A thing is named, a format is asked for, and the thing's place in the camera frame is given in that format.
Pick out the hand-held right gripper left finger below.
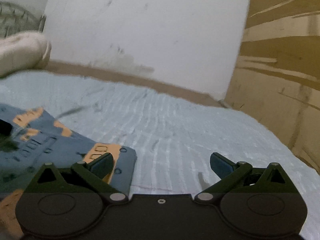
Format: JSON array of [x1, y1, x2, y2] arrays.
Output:
[[24, 152, 129, 203]]

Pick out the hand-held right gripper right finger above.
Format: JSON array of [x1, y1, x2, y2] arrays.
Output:
[[194, 152, 301, 203]]

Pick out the blue truck print pants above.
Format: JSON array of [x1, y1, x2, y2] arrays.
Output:
[[0, 107, 137, 230]]

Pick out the cream rolled duvet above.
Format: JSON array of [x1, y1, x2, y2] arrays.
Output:
[[0, 31, 52, 78]]

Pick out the brown wooden bed board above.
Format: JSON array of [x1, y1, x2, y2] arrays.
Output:
[[46, 59, 229, 108]]

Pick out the plywood panel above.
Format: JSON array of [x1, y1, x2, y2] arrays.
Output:
[[224, 0, 320, 173]]

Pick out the grey metal headboard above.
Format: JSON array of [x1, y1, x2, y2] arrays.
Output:
[[0, 1, 47, 38]]

